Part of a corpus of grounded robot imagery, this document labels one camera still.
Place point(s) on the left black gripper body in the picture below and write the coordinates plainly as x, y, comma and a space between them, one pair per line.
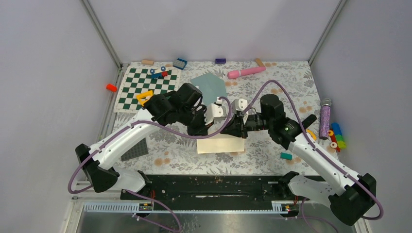
192, 118

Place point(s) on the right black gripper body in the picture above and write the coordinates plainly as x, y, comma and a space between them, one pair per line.
253, 123

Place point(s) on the cream paper letter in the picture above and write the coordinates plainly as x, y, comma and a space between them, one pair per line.
220, 143

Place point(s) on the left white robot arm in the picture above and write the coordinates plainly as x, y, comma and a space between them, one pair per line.
182, 106

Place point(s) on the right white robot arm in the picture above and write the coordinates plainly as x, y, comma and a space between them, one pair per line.
348, 194

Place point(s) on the teal green envelope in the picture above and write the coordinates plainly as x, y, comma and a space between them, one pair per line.
211, 86

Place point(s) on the floral patterned table mat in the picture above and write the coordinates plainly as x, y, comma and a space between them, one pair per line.
291, 81

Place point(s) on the pink marker pen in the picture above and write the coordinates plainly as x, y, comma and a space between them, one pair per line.
244, 72

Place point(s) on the teal small block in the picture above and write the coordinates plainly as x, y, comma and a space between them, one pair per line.
286, 156

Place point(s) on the blue grey lego brick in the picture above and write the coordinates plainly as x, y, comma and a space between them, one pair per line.
179, 63

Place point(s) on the blue red toy car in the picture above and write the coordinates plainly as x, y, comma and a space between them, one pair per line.
156, 73

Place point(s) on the dark grey lego baseplate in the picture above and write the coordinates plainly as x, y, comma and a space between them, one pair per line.
138, 150

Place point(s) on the purple lego brick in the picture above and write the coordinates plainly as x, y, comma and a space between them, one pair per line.
220, 60

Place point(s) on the green white chessboard mat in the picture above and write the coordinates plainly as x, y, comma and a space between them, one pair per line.
137, 80

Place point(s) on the beige wooden cylinder right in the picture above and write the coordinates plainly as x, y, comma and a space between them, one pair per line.
259, 62

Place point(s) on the beige wooden cylinder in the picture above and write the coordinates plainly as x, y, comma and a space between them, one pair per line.
147, 62
259, 62

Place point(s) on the beige wooden cylinder left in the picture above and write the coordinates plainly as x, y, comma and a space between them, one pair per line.
147, 62

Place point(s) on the purple glitter microphone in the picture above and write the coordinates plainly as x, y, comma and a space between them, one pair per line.
325, 118

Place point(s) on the red cylinder block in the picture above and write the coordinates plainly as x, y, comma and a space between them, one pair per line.
111, 88

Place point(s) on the colourful stacked block toy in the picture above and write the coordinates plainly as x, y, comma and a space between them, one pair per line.
336, 137

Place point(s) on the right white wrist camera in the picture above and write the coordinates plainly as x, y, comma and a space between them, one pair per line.
239, 109

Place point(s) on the yellow triangle frame toy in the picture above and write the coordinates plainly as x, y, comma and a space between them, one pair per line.
144, 97

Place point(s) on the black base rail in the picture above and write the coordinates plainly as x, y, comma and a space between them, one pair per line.
214, 192

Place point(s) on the yellow ring toy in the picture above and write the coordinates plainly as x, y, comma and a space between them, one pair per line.
312, 134

